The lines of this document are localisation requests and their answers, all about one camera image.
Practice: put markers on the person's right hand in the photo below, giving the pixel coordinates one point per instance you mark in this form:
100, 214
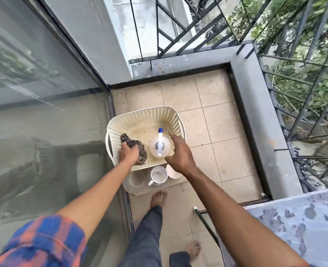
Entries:
182, 157

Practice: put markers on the person's left hand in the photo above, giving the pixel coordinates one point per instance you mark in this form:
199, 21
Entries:
128, 155

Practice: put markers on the person's left fingers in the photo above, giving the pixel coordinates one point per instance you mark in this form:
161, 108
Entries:
129, 147

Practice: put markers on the person's right thumb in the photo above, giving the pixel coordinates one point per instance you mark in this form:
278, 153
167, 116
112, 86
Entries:
170, 159

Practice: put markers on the dark patterned cleaning cloth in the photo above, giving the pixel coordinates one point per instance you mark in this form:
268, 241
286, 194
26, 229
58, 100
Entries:
141, 152

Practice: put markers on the person's left forearm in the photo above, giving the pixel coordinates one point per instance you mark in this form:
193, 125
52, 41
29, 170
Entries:
100, 191

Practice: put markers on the person's right forearm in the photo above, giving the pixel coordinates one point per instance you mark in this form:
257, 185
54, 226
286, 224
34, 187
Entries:
230, 216

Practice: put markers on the white bowl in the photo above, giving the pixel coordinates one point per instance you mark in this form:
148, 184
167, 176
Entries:
171, 172

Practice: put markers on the clear spray bottle blue nozzle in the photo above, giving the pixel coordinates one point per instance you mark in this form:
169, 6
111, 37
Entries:
159, 145

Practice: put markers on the white mug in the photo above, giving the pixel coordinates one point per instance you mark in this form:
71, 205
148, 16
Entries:
158, 175

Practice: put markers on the beige flat tray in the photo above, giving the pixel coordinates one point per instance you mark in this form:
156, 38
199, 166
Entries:
169, 184

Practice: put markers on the cream perforated plastic basket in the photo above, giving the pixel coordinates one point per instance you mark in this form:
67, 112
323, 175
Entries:
144, 119

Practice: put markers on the clear plastic container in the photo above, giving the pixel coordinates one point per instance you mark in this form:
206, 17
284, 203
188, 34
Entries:
134, 182

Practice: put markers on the person's left foot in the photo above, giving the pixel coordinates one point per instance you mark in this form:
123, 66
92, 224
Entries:
158, 198

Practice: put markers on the person's foot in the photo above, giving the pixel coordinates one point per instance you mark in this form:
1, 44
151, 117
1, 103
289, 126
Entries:
158, 198
194, 249

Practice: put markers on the black pole with white tip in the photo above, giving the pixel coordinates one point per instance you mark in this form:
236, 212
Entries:
207, 226

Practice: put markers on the dark grey trousers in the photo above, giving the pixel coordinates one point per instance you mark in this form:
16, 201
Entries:
147, 239

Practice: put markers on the person's right foot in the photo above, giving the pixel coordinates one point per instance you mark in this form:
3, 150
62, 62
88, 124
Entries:
194, 249

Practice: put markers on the glass sliding door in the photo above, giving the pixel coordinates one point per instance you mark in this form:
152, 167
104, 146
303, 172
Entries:
41, 108

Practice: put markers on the blue orange plaid shirt sleeve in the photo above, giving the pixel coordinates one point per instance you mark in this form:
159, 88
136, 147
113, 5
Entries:
41, 241

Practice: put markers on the black metal railing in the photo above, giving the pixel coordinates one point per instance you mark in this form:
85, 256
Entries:
305, 80

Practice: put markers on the green vegetation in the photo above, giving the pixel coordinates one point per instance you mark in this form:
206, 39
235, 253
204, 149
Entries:
314, 38

